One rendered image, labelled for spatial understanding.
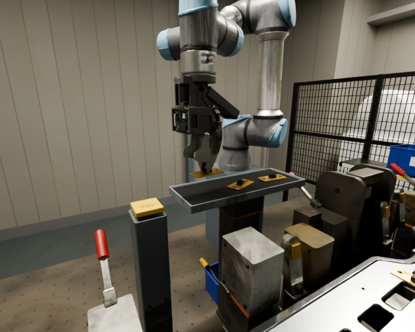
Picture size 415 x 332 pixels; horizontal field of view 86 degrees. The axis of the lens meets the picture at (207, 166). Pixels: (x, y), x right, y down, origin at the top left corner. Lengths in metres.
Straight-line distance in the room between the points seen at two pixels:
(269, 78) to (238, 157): 0.33
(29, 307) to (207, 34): 1.02
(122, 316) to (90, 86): 2.60
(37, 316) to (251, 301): 0.76
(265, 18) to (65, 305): 1.20
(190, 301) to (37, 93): 2.46
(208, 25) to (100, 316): 0.53
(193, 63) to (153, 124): 2.50
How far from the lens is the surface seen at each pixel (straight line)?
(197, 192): 0.57
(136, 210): 0.50
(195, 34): 0.49
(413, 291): 0.71
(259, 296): 0.49
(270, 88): 0.90
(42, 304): 1.09
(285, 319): 0.51
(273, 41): 0.91
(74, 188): 3.00
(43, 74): 2.87
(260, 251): 0.46
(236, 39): 0.60
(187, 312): 0.90
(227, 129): 0.96
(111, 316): 0.44
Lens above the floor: 1.37
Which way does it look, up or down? 15 degrees down
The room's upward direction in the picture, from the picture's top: straight up
